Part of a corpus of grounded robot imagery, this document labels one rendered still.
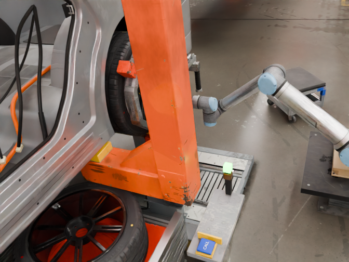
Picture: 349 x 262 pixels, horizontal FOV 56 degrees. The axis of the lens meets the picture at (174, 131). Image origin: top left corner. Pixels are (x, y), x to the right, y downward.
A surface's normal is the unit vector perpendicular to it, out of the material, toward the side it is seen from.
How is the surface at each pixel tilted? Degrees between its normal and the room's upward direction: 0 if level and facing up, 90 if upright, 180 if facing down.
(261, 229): 0
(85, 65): 90
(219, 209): 0
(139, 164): 90
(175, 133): 90
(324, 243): 0
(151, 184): 90
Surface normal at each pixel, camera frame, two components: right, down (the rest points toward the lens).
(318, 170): -0.13, -0.81
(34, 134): -0.42, 0.43
